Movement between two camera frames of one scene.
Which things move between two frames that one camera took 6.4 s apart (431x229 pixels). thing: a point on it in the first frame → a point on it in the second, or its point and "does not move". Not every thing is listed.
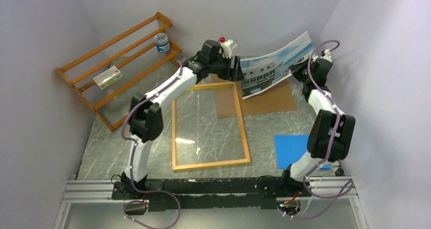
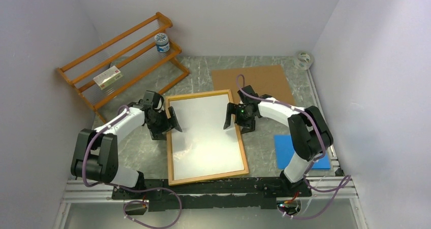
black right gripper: [296, 69] → [234, 108]
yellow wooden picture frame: [175, 150] → [206, 178]
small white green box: [108, 77] does not move
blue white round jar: [162, 42] does not move
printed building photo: [262, 72] → [204, 147]
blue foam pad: [290, 149] does not move
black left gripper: [238, 75] → [156, 132]
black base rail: [192, 194] does not move
